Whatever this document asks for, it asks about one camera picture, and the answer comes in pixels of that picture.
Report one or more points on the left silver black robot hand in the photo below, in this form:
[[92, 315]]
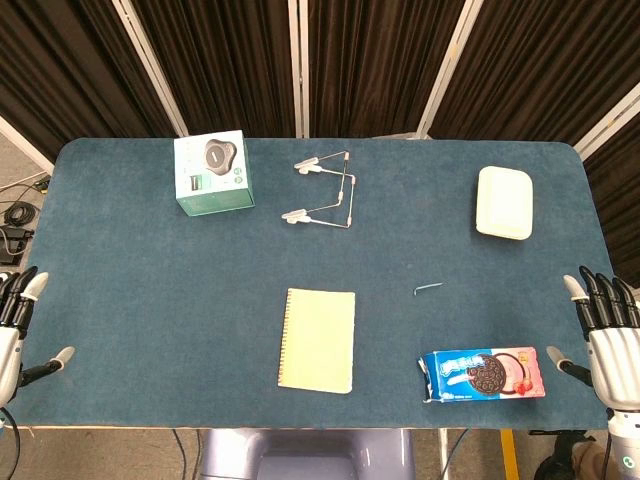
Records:
[[10, 360]]

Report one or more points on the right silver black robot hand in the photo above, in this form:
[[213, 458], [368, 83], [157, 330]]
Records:
[[617, 360]]

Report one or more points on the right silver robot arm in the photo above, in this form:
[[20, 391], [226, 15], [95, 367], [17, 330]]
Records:
[[626, 445]]

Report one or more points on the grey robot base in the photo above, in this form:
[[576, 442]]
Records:
[[305, 455]]

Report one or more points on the yellow spiral notebook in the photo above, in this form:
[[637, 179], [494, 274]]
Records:
[[317, 340]]

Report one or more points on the black power adapter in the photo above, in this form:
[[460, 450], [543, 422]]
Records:
[[12, 245]]

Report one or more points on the blue Oreo cookie package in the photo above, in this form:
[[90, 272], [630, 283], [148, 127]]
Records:
[[480, 375]]

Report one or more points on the yellow floor tape strip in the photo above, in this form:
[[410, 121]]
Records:
[[508, 455]]

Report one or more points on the blue felt table mat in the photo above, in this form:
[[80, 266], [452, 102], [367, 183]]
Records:
[[150, 300]]

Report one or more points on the black curtain screen panel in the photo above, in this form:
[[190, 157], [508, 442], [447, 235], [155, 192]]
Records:
[[225, 65], [540, 65], [60, 75], [375, 65], [620, 175]]

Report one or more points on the white plastic lidded container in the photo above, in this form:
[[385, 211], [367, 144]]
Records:
[[504, 202]]

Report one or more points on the white table leg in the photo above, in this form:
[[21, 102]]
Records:
[[444, 455]]

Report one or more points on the teal speaker product box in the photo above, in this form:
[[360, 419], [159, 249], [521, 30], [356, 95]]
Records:
[[212, 170]]

